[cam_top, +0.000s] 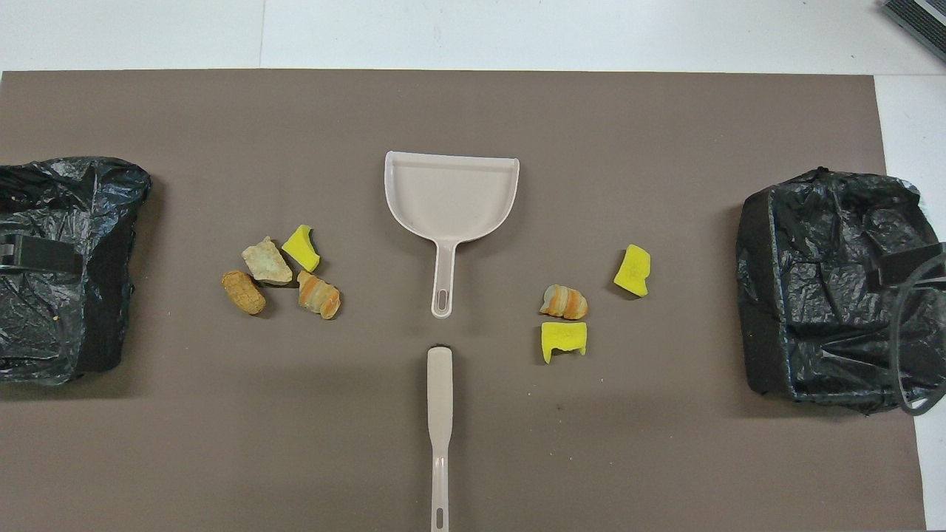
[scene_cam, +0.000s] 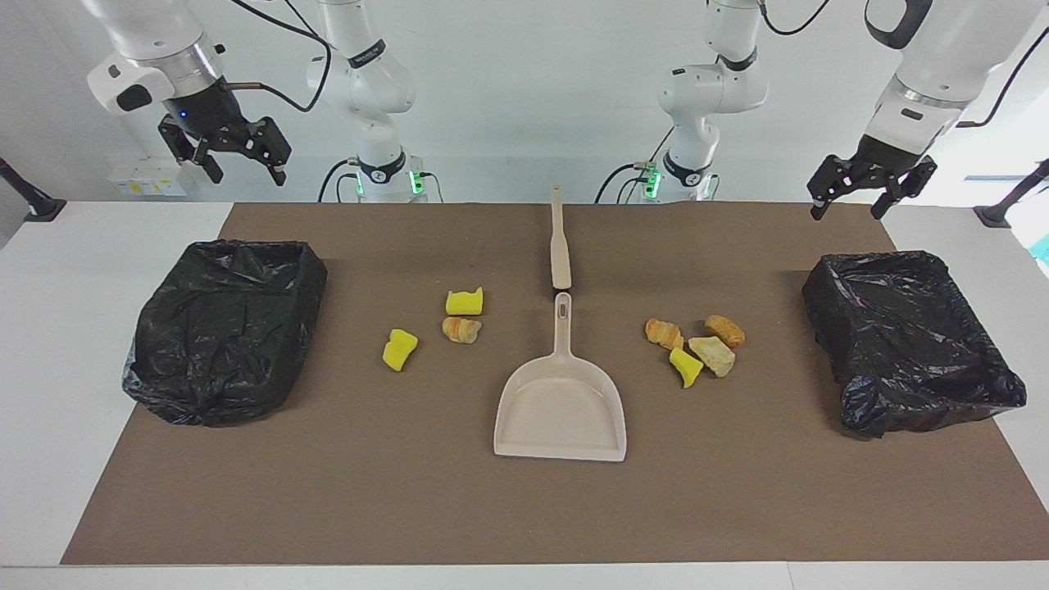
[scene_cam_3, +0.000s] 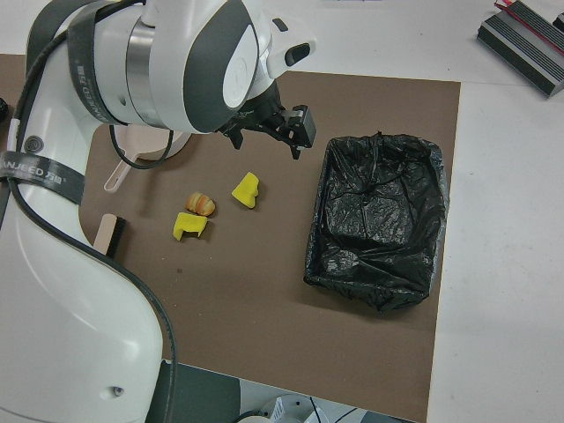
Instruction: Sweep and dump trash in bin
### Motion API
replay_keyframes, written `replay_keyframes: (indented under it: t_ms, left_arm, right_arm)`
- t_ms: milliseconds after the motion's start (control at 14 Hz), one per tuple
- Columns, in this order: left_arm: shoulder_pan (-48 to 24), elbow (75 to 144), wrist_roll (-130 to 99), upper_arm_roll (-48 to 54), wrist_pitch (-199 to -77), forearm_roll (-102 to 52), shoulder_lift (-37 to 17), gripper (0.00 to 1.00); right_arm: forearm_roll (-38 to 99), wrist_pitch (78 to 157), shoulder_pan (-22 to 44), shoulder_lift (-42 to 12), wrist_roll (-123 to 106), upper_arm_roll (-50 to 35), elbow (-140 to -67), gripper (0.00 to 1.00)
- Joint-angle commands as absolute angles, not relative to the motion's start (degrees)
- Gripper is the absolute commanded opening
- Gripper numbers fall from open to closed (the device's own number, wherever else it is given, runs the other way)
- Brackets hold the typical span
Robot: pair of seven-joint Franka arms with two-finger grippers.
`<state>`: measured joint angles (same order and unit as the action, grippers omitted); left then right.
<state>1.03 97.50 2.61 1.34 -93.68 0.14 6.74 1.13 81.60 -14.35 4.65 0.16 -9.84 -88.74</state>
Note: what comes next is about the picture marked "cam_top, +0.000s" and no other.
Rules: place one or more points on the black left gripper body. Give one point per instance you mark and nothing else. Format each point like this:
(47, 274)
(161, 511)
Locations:
(6, 251)

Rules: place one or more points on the brown fried nugget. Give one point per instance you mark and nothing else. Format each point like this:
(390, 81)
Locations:
(243, 292)

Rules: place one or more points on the pale stone-like bread chunk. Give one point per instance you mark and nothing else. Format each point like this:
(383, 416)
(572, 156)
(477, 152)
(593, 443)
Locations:
(267, 262)

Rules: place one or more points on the yellow wedge sponge piece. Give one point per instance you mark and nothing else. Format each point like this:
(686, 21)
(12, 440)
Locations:
(301, 247)

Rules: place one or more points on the long striped croissant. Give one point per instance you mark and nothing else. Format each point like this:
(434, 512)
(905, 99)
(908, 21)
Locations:
(318, 294)

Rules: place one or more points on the short striped croissant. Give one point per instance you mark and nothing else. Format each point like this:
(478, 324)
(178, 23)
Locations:
(564, 302)

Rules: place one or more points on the yellow notched sponge piece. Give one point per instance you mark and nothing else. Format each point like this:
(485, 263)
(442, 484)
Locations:
(564, 338)

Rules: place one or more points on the beige plastic dustpan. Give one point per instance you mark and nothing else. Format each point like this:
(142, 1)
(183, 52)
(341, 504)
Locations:
(451, 196)

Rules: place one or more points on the beige hand brush black bristles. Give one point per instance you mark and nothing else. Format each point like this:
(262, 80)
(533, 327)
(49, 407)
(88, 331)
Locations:
(440, 399)

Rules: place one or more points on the black bag lined bin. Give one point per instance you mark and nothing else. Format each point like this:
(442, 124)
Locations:
(805, 244)
(66, 199)

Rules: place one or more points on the dark ribbed vent panel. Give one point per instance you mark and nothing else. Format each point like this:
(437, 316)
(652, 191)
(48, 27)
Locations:
(920, 22)

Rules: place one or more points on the brown table mat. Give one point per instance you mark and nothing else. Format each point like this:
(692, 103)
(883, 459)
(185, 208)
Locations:
(473, 103)

